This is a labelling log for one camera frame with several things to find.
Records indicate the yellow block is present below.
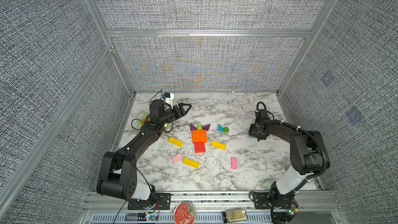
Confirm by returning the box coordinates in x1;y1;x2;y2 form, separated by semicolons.
169;137;184;147
210;141;227;150
182;158;200;169

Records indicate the pink block right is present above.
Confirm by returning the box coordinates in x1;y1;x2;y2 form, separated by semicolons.
231;157;237;170

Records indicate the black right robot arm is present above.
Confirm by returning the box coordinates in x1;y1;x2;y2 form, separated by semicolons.
249;109;330;208

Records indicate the gold metal box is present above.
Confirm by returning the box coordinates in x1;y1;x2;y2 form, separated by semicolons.
222;209;247;224

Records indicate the yellow block near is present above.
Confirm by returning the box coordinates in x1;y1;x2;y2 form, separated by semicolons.
182;158;200;169

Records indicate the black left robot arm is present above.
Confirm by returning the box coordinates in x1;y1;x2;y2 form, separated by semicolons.
96;100;192;201

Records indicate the yellow block centre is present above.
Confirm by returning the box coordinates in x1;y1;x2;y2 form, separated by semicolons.
210;141;227;150

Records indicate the red block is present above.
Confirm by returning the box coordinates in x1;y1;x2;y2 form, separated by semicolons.
194;143;205;149
195;147;206;153

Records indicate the yellow block left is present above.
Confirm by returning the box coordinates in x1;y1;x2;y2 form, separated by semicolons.
169;137;184;147

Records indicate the purple triangle block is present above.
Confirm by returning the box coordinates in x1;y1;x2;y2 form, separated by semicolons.
190;124;197;131
203;124;210;131

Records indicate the orange block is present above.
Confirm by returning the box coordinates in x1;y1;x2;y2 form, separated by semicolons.
192;133;207;139
192;130;207;135
192;138;207;144

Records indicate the pink block left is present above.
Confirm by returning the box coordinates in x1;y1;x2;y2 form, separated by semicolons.
172;153;183;164

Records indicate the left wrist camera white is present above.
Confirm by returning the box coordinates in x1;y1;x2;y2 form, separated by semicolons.
162;92;175;108

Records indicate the pink block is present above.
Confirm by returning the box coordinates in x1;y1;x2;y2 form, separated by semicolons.
231;157;237;170
172;153;183;164

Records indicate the green wavy plate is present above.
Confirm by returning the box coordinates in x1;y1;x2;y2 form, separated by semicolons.
137;108;174;133

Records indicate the red round tin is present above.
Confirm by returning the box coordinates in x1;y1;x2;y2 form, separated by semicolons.
174;202;196;224

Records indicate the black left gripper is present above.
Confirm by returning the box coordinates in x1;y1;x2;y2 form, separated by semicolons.
160;103;191;125

